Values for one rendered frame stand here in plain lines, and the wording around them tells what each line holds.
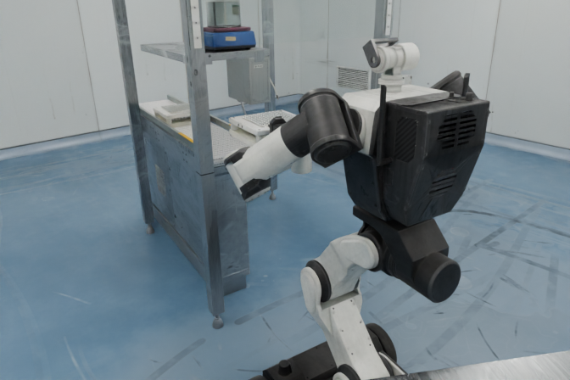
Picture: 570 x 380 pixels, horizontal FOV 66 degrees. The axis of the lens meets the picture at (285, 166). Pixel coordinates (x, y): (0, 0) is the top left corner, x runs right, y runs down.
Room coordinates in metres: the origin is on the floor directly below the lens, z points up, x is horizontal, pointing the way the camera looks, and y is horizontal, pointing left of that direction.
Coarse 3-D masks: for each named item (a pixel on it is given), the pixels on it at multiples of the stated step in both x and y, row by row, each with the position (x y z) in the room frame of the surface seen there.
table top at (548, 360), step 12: (504, 360) 0.61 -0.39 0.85; (516, 360) 0.61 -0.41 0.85; (528, 360) 0.61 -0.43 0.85; (540, 360) 0.61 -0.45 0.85; (552, 360) 0.61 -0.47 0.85; (564, 360) 0.61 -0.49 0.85; (420, 372) 0.58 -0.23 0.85; (432, 372) 0.58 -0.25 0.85; (444, 372) 0.58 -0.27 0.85; (456, 372) 0.58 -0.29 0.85; (468, 372) 0.58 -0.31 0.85; (480, 372) 0.58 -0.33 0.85; (492, 372) 0.58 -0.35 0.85; (504, 372) 0.58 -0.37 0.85; (516, 372) 0.58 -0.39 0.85; (528, 372) 0.58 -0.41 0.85; (540, 372) 0.58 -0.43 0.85; (552, 372) 0.58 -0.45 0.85; (564, 372) 0.58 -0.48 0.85
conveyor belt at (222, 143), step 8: (144, 104) 2.88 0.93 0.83; (152, 104) 2.88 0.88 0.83; (160, 104) 2.87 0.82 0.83; (168, 104) 2.87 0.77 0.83; (152, 112) 2.66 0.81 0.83; (176, 128) 2.27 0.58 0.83; (184, 128) 2.27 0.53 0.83; (216, 128) 2.26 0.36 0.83; (192, 136) 2.13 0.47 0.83; (216, 136) 2.12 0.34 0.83; (224, 136) 2.12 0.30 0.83; (216, 144) 1.98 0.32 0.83; (224, 144) 1.98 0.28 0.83; (232, 144) 1.97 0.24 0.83; (240, 144) 1.97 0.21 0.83; (216, 152) 1.86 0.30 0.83; (224, 152) 1.86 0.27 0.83; (216, 160) 1.79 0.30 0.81
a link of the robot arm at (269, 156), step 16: (256, 144) 1.00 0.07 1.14; (272, 144) 0.96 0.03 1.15; (224, 160) 1.05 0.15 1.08; (240, 160) 1.01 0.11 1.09; (256, 160) 0.98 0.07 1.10; (272, 160) 0.96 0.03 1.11; (288, 160) 0.96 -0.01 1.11; (240, 176) 1.00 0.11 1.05; (256, 176) 0.98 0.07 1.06; (256, 192) 0.99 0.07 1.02
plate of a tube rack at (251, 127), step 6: (234, 120) 1.62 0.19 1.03; (240, 120) 1.61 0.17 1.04; (246, 120) 1.61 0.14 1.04; (240, 126) 1.58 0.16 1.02; (246, 126) 1.53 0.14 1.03; (252, 126) 1.52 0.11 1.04; (258, 126) 1.52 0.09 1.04; (252, 132) 1.49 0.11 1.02; (258, 132) 1.46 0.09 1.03; (264, 132) 1.47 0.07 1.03
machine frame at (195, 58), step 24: (120, 0) 2.62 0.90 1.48; (120, 24) 2.61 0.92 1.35; (120, 48) 2.60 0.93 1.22; (192, 72) 1.67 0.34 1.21; (192, 96) 1.69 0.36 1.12; (192, 120) 1.71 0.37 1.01; (144, 168) 2.62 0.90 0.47; (144, 192) 2.61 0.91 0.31; (144, 216) 2.60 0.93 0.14; (216, 216) 1.70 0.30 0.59; (216, 240) 1.70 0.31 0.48; (216, 264) 1.69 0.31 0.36; (216, 288) 1.69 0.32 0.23; (216, 312) 1.68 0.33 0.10
